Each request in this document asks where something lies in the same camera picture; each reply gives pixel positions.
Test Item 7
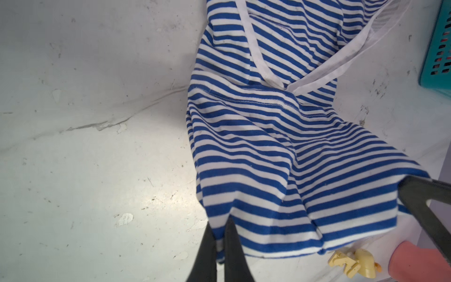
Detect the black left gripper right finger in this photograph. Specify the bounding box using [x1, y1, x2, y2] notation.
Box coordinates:
[224, 217, 255, 282]

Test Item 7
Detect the teal plastic basket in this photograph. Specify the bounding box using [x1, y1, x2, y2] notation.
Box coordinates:
[419, 0, 451, 97]

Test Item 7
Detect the yellow toy giraffe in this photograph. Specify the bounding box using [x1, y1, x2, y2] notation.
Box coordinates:
[328, 249, 382, 279]

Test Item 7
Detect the blue white striped tank top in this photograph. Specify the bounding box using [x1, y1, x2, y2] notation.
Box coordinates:
[186, 1, 428, 262]

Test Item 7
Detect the pink watering can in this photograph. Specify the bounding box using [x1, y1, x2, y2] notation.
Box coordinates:
[388, 241, 451, 282]

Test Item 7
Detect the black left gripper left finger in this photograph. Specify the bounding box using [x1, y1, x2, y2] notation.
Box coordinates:
[186, 223, 217, 282]

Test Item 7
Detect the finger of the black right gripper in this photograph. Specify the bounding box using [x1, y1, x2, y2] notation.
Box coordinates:
[398, 176, 451, 263]

